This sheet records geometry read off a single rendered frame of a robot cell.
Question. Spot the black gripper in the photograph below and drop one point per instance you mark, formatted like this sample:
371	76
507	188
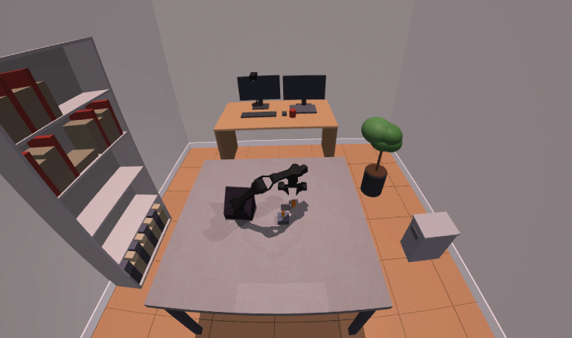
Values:
292	184

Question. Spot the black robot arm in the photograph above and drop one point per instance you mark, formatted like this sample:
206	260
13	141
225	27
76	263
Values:
259	187

